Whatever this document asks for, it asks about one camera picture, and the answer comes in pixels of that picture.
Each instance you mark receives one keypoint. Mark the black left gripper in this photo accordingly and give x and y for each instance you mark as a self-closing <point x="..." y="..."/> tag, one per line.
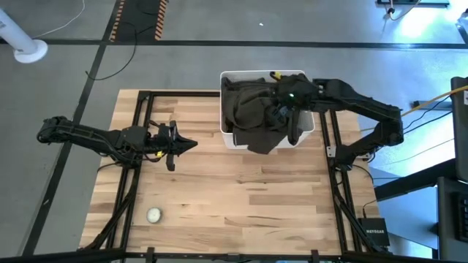
<point x="169" y="143"/>

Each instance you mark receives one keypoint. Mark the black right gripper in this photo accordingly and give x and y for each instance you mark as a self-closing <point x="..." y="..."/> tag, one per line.
<point x="296" y="91"/>

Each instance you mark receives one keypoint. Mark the dark olive garment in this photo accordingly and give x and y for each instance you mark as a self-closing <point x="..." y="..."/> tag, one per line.
<point x="248" y="109"/>

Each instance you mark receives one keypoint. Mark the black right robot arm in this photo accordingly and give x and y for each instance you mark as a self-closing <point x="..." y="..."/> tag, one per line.
<point x="365" y="106"/>

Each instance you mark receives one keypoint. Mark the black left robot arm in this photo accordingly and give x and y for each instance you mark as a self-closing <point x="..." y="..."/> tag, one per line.
<point x="91" y="138"/>

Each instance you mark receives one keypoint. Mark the white plastic bin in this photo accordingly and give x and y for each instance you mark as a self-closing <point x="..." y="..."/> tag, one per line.
<point x="309" y="124"/>

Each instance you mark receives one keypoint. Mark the silver mounting plate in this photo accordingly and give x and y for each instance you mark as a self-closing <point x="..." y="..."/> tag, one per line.
<point x="332" y="151"/>

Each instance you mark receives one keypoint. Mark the round white puck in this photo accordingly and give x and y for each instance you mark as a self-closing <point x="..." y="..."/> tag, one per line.
<point x="154" y="215"/>

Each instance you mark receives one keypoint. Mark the hazard striped floor mat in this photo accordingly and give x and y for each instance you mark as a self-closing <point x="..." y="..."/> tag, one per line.
<point x="140" y="18"/>

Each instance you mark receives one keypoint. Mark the black aluminium crossbar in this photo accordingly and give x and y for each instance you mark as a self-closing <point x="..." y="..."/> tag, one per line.
<point x="55" y="256"/>

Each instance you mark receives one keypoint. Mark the white pole stand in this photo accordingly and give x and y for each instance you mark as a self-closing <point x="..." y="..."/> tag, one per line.
<point x="31" y="51"/>

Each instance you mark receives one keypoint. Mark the black equipment tower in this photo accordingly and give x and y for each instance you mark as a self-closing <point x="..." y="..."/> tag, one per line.
<point x="460" y="128"/>

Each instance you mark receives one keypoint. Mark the black side desk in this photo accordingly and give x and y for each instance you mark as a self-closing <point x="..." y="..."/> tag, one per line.
<point x="448" y="219"/>

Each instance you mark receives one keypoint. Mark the black keyboard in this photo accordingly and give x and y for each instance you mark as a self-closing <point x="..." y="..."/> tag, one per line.
<point x="462" y="217"/>

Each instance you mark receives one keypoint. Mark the black metal table frame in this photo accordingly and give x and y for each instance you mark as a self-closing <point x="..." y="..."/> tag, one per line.
<point x="128" y="197"/>

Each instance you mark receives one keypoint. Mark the black Netgear network switch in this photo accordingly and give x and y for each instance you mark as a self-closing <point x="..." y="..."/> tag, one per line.
<point x="373" y="232"/>

